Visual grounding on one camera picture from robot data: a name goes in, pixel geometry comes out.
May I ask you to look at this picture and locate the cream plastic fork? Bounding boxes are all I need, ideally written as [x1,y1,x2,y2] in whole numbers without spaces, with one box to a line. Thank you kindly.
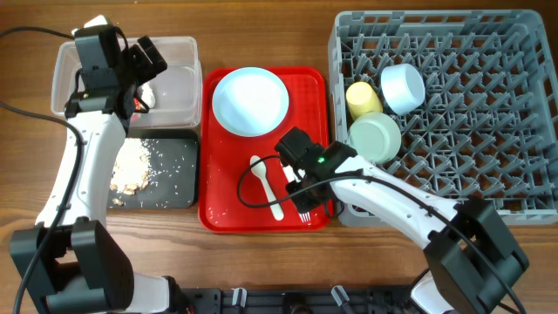
[282,166,311,224]

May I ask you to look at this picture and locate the white tissue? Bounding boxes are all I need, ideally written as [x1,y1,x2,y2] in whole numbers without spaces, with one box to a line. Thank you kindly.
[138,83,156,108]

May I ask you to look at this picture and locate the clear plastic waste bin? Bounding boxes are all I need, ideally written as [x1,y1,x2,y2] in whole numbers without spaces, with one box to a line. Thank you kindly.
[51,37,202,128]

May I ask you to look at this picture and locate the cream plastic spoon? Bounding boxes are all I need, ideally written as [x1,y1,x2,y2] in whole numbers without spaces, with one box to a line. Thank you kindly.
[250,155,284,221]

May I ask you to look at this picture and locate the mint green bowl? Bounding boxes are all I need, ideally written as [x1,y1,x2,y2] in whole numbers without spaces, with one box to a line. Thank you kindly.
[348,112,402,164]

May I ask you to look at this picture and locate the leftover rice and food scraps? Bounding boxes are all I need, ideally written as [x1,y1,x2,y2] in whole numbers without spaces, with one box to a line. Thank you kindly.
[110,139,151,207]

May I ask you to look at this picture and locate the light blue round plate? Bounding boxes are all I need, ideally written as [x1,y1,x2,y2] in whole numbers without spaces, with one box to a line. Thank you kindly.
[212,67,290,138]

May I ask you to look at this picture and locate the yellow plastic cup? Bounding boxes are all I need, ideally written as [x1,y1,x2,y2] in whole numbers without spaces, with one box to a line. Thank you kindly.
[345,82,384,119]

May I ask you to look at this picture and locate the black plastic waste tray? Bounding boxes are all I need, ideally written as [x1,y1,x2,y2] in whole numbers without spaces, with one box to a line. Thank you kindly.
[107,129,200,209]

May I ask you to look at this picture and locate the small light blue bowl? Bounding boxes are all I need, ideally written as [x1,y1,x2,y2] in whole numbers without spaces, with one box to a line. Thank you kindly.
[380,64,425,115]

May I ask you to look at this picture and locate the red snack wrapper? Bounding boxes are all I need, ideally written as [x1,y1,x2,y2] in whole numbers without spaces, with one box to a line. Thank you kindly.
[133,98,149,113]

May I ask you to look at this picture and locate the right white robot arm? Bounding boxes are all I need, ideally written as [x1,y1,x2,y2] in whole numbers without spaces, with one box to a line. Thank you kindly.
[275,127,529,313]

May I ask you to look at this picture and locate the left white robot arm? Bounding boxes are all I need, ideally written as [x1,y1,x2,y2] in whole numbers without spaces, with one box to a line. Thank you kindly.
[10,23,194,313]

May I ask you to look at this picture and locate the grey plastic dishwasher rack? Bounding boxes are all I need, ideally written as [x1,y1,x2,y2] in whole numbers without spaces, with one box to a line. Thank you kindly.
[328,10,557,225]

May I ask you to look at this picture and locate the red plastic serving tray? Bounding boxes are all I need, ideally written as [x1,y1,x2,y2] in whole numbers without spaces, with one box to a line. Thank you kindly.
[198,66,330,234]

